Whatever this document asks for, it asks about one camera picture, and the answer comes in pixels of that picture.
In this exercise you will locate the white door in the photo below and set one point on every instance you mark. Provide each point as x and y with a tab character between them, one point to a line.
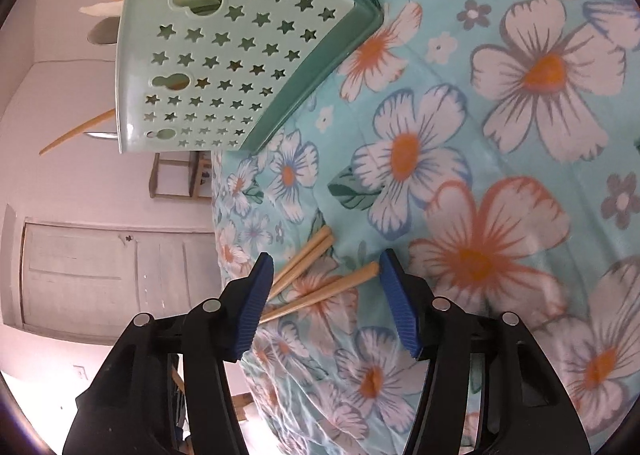
100	275

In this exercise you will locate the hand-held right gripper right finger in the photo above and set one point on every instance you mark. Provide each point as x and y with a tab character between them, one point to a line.
402	305

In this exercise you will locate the wooden chair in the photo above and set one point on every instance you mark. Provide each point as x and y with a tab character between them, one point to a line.
175	195

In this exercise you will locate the white wall socket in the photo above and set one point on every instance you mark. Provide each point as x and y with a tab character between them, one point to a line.
79	371

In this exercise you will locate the floral tablecloth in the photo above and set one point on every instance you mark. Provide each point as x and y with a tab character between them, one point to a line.
500	135

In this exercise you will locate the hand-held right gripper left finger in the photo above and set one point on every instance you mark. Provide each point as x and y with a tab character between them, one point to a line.
252	305

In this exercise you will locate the mint green utensil basket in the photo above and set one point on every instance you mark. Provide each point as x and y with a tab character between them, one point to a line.
210	60

